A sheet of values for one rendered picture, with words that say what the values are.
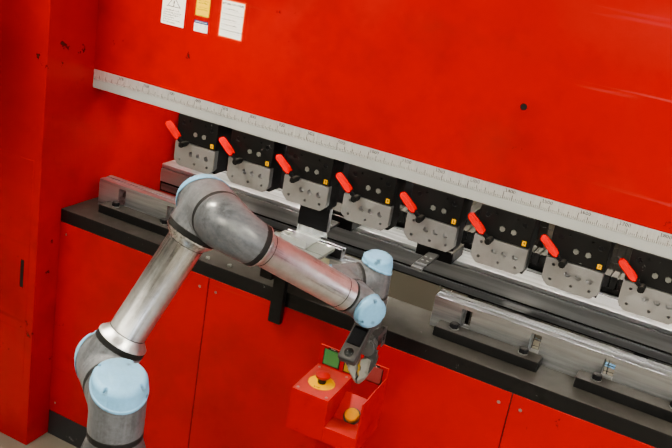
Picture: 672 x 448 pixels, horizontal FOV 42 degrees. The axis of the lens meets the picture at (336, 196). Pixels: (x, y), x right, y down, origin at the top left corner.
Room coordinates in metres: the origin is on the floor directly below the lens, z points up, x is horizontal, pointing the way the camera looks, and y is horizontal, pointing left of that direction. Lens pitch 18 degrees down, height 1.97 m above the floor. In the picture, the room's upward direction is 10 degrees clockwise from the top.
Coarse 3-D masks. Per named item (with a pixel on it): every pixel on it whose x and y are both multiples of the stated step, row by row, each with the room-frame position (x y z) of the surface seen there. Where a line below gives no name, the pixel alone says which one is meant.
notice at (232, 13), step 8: (224, 0) 2.59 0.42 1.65; (232, 0) 2.58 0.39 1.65; (224, 8) 2.59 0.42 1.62; (232, 8) 2.58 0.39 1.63; (240, 8) 2.56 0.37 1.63; (224, 16) 2.59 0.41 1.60; (232, 16) 2.57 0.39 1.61; (240, 16) 2.56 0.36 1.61; (224, 24) 2.58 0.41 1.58; (232, 24) 2.57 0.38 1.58; (240, 24) 2.56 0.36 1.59; (224, 32) 2.58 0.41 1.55; (232, 32) 2.57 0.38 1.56; (240, 32) 2.56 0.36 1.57; (240, 40) 2.56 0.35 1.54
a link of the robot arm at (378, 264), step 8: (368, 256) 1.94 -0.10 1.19; (376, 256) 1.94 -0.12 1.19; (384, 256) 1.95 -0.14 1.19; (368, 264) 1.93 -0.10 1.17; (376, 264) 1.92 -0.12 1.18; (384, 264) 1.92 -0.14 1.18; (392, 264) 1.95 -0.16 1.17; (368, 272) 1.92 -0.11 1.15; (376, 272) 1.92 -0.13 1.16; (384, 272) 1.92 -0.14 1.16; (368, 280) 1.91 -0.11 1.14; (376, 280) 1.92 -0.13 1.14; (384, 280) 1.93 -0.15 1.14; (376, 288) 1.92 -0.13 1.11; (384, 288) 1.93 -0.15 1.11; (384, 296) 1.94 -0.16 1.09
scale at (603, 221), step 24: (96, 72) 2.77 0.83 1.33; (168, 96) 2.65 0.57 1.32; (240, 120) 2.55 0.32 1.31; (264, 120) 2.51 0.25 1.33; (336, 144) 2.41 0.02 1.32; (408, 168) 2.32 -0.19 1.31; (432, 168) 2.30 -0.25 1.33; (504, 192) 2.21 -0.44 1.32; (576, 216) 2.13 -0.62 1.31; (600, 216) 2.11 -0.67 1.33; (648, 240) 2.06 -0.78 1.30
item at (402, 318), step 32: (96, 224) 2.61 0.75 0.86; (128, 224) 2.63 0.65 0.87; (224, 256) 2.51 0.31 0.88; (256, 288) 2.37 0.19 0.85; (288, 288) 2.35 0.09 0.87; (352, 320) 2.24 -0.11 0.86; (384, 320) 2.25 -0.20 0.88; (416, 320) 2.29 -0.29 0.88; (416, 352) 2.16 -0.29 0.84; (448, 352) 2.12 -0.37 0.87; (480, 352) 2.15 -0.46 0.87; (512, 384) 2.05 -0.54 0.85; (544, 384) 2.04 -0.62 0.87; (576, 416) 1.98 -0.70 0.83; (608, 416) 1.95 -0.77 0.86; (640, 416) 1.95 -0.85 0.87
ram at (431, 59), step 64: (128, 0) 2.73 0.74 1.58; (192, 0) 2.63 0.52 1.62; (256, 0) 2.55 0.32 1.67; (320, 0) 2.46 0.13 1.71; (384, 0) 2.39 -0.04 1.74; (448, 0) 2.32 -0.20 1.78; (512, 0) 2.25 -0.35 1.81; (576, 0) 2.19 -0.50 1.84; (640, 0) 2.13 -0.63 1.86; (128, 64) 2.72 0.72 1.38; (192, 64) 2.62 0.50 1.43; (256, 64) 2.53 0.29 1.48; (320, 64) 2.45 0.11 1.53; (384, 64) 2.37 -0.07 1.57; (448, 64) 2.30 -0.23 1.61; (512, 64) 2.23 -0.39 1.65; (576, 64) 2.17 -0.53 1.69; (640, 64) 2.11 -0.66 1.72; (256, 128) 2.52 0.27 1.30; (320, 128) 2.44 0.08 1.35; (384, 128) 2.36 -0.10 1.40; (448, 128) 2.29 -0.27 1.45; (512, 128) 2.22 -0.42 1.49; (576, 128) 2.16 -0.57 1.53; (640, 128) 2.10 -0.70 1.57; (448, 192) 2.27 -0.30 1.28; (576, 192) 2.14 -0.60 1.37; (640, 192) 2.08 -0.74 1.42
